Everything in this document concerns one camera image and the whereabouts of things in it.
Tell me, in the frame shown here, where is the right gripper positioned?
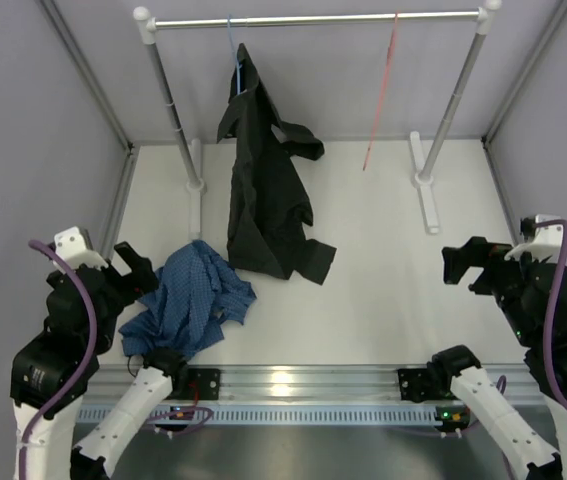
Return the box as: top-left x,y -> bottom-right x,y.
441,236 -> 548,346

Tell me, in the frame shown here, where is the blue plaid shirt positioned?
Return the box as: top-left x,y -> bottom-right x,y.
119,240 -> 257,359

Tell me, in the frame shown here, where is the pink hanger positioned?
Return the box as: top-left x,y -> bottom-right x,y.
362,12 -> 399,171

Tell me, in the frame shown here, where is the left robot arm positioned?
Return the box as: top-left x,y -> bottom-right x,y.
10,234 -> 189,479

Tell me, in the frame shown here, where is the black pinstripe shirt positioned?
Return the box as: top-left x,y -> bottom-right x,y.
217,43 -> 336,285

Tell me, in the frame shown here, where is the blue hanger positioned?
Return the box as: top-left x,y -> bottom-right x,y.
226,15 -> 243,95

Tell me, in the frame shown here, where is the metal clothes rack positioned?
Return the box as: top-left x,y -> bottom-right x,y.
133,1 -> 502,239

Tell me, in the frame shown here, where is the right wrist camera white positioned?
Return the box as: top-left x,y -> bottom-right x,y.
505,214 -> 567,261

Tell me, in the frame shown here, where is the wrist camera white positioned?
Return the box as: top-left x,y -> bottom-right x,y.
505,214 -> 567,261
54,226 -> 108,270

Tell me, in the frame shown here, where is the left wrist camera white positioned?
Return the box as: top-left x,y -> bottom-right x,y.
54,226 -> 108,270

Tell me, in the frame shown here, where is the white slotted cable duct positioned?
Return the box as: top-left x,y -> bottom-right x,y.
149,405 -> 470,427

